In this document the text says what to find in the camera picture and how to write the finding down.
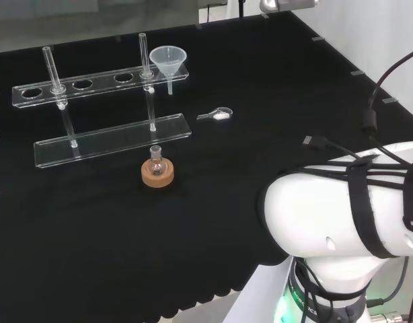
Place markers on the clear acrylic funnel stand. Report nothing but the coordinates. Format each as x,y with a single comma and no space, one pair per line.
109,141

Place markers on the clear plastic funnel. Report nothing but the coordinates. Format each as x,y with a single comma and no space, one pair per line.
167,60

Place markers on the black bench cloth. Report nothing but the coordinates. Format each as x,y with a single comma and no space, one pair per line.
226,168

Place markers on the small glass round-bottom flask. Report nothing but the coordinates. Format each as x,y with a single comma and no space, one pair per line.
157,167

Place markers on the black tripod pole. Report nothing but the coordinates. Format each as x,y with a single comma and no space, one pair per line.
241,7

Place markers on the grey metal device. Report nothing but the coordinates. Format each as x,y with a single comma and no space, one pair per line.
287,3

